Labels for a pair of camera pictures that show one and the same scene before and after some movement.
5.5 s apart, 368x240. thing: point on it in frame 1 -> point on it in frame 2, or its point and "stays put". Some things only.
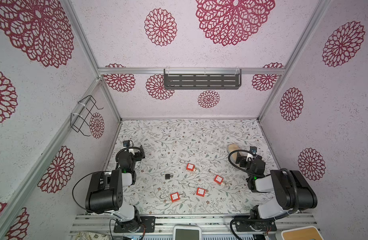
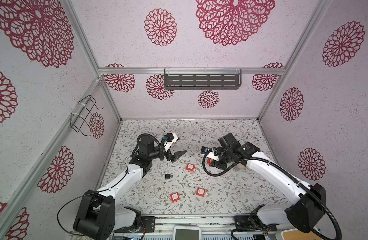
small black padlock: x=167 y=176 stays put
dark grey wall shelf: x=202 y=79 stays put
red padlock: x=190 y=167 stays put
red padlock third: x=200 y=192 stays put
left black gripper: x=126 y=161 -> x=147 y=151
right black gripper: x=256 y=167 -> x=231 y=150
